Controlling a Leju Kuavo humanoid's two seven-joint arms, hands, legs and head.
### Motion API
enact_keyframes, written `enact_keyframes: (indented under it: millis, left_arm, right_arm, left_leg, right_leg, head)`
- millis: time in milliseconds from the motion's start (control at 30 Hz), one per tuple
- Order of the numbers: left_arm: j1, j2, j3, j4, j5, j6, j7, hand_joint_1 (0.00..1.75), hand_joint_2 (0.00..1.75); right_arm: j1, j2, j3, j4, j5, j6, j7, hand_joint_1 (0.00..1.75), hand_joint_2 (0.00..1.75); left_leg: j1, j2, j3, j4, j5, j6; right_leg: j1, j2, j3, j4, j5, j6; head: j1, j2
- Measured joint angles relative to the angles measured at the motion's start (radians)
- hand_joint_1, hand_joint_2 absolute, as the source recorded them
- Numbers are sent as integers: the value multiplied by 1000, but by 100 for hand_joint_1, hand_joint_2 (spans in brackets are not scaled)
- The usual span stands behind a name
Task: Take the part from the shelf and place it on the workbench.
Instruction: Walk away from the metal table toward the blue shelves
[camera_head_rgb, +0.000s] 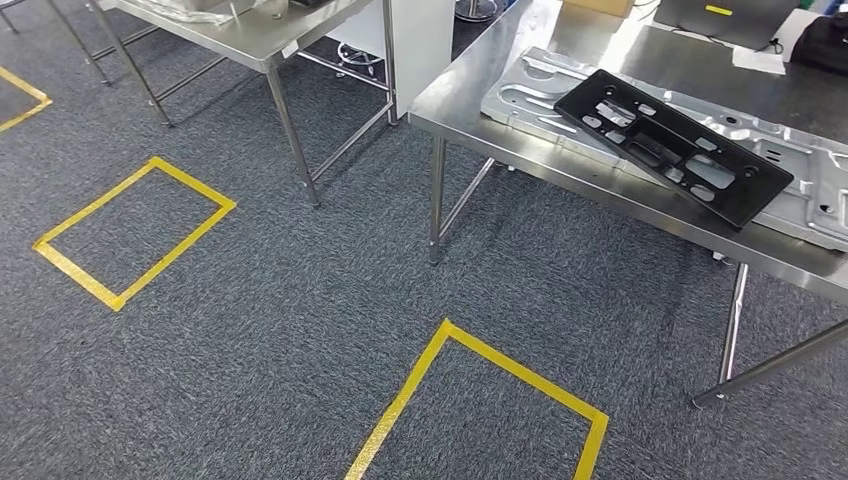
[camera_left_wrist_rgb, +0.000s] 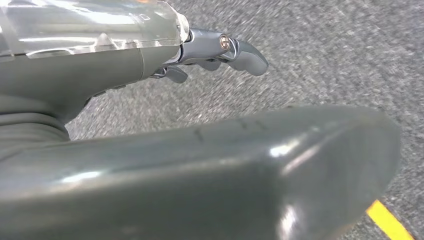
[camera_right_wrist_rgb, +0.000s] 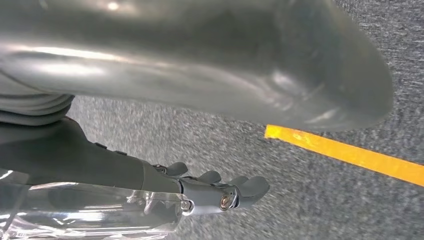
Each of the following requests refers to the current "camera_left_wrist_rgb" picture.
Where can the yellow floor tape square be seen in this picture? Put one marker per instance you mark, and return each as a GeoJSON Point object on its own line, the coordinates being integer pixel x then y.
{"type": "Point", "coordinates": [387, 220]}

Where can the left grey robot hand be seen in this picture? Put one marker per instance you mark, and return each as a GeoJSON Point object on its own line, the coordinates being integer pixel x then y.
{"type": "Point", "coordinates": [198, 185]}

